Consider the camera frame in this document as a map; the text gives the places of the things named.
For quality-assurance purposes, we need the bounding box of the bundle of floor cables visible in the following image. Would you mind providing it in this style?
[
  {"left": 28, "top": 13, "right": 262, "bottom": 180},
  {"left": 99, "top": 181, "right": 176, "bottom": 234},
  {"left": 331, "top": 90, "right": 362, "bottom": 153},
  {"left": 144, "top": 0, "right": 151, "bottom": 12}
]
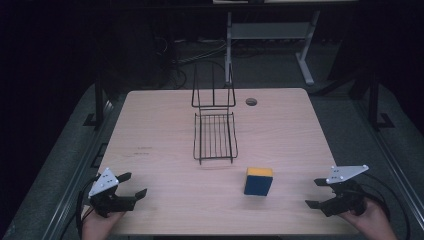
[{"left": 151, "top": 34, "right": 228, "bottom": 89}]

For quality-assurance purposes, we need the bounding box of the black wire rack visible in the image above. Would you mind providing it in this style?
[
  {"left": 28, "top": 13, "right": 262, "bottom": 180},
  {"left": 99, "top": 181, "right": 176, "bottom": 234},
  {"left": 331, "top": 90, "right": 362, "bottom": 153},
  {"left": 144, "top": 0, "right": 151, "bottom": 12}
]
[{"left": 190, "top": 62, "right": 240, "bottom": 166}]

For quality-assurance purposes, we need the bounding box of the blue and yellow block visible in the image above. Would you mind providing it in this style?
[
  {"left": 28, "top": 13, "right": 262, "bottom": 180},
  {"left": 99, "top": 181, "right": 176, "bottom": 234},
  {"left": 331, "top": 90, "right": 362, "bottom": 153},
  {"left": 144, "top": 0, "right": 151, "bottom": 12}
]
[{"left": 243, "top": 166, "right": 274, "bottom": 197}]

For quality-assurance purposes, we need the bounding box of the black metal stand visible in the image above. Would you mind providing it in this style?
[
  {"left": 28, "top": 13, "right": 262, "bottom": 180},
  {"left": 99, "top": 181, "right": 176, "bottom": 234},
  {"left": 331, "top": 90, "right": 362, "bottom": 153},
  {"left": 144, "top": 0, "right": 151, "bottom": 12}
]
[
  {"left": 82, "top": 74, "right": 108, "bottom": 128},
  {"left": 366, "top": 71, "right": 396, "bottom": 132}
]

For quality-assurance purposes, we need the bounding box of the person's left hand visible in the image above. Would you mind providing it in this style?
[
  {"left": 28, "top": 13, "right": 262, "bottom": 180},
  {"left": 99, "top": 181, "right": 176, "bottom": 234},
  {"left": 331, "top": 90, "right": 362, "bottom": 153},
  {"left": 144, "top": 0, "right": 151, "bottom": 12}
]
[{"left": 81, "top": 209, "right": 126, "bottom": 240}]

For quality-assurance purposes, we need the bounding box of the grey metal desk frame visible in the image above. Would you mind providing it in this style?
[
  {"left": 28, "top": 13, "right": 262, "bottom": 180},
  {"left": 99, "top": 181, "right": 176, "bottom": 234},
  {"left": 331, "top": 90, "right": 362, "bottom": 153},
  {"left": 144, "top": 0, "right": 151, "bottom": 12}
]
[{"left": 224, "top": 9, "right": 322, "bottom": 87}]

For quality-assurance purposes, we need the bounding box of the aluminium rail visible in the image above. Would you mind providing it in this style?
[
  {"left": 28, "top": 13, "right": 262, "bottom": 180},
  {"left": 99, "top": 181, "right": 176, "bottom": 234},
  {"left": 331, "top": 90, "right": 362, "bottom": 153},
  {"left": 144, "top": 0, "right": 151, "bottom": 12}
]
[
  {"left": 41, "top": 99, "right": 116, "bottom": 240},
  {"left": 354, "top": 99, "right": 424, "bottom": 231}
]

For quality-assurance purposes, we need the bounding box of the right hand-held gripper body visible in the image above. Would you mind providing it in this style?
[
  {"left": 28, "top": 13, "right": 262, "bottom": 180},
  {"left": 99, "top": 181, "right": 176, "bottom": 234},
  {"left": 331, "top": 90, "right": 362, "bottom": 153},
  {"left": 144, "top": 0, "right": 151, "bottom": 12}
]
[{"left": 320, "top": 164, "right": 370, "bottom": 218}]

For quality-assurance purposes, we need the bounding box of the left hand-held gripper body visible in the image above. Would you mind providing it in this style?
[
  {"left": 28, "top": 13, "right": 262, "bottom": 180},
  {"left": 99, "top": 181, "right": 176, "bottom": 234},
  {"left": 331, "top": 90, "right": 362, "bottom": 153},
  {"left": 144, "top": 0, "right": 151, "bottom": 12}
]
[{"left": 87, "top": 167, "right": 138, "bottom": 219}]

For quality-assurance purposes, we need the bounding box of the person's right hand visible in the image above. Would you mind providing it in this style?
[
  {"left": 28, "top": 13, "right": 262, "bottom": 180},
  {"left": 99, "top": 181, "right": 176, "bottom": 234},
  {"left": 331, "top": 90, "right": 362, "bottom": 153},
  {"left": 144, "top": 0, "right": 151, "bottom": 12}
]
[{"left": 337, "top": 197, "right": 392, "bottom": 240}]

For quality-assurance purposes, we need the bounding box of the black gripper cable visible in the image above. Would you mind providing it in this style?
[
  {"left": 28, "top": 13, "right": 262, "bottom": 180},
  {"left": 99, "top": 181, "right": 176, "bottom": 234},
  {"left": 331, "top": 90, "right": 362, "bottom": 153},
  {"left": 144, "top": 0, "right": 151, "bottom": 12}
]
[
  {"left": 75, "top": 175, "right": 101, "bottom": 240},
  {"left": 361, "top": 172, "right": 412, "bottom": 240}
]

